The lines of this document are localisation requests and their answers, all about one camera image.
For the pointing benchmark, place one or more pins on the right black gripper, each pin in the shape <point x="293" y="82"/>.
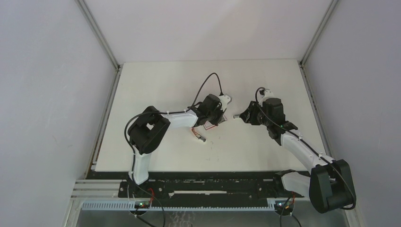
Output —
<point x="248" y="116"/>

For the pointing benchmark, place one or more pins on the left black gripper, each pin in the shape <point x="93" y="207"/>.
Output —
<point x="221" y="113"/>

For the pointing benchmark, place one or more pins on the red white staple box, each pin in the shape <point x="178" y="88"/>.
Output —
<point x="208" y="125"/>

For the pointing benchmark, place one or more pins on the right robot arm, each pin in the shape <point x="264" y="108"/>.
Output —
<point x="329" y="185"/>

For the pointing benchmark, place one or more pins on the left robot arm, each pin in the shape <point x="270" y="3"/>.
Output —
<point x="145" y="131"/>

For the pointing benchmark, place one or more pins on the right green circuit board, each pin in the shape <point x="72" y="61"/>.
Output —
<point x="283" y="210"/>

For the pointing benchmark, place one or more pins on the green circuit board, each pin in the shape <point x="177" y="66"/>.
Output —
<point x="142" y="205"/>
<point x="283" y="210"/>

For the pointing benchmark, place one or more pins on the left green circuit board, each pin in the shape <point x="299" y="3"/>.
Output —
<point x="142" y="205"/>

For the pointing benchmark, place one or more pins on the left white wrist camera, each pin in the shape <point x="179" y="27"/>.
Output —
<point x="225" y="101"/>

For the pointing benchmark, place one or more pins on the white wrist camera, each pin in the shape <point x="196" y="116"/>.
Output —
<point x="225" y="101"/>
<point x="263" y="94"/>

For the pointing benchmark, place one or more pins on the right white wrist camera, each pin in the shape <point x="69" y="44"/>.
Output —
<point x="263" y="94"/>

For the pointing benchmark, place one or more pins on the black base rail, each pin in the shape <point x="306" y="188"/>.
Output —
<point x="206" y="189"/>

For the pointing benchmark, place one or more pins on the right aluminium frame post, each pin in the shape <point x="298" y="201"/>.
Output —
<point x="323" y="23"/>

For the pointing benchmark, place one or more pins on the aluminium frame post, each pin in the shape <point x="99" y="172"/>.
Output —
<point x="90" y="19"/>
<point x="323" y="23"/>

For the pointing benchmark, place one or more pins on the left aluminium frame post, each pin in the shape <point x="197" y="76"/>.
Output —
<point x="90" y="19"/>

